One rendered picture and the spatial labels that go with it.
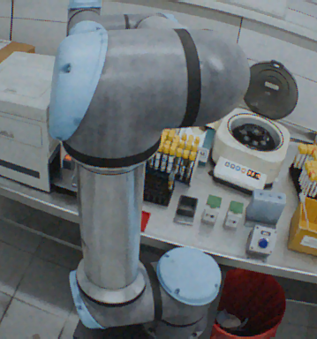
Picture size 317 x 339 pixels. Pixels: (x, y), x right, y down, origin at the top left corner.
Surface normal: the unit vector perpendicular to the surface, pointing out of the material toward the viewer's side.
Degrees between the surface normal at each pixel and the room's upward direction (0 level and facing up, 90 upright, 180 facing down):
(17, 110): 89
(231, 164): 25
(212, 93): 78
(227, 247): 0
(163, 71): 52
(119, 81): 62
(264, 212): 90
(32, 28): 90
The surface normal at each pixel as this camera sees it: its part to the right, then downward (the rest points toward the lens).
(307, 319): 0.12, -0.74
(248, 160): -0.40, 0.58
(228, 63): 0.59, -0.12
